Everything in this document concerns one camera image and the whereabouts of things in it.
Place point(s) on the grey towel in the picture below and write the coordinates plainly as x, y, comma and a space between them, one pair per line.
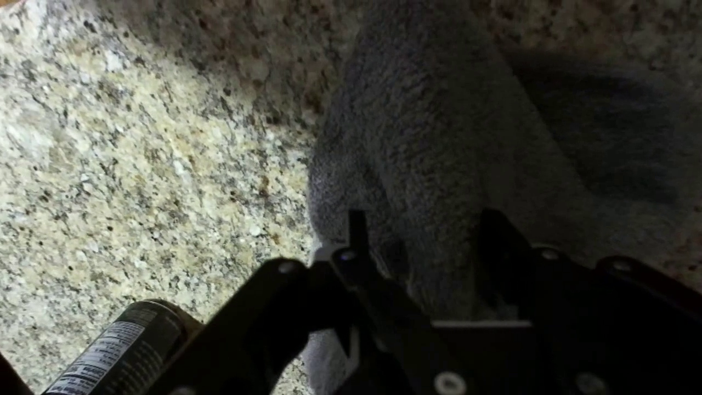
440, 145

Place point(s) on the dark bottle with white label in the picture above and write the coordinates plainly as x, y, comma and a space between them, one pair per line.
110, 354

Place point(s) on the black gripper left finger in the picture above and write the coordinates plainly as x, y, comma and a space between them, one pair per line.
380, 321

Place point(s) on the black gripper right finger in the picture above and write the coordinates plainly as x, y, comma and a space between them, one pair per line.
615, 329

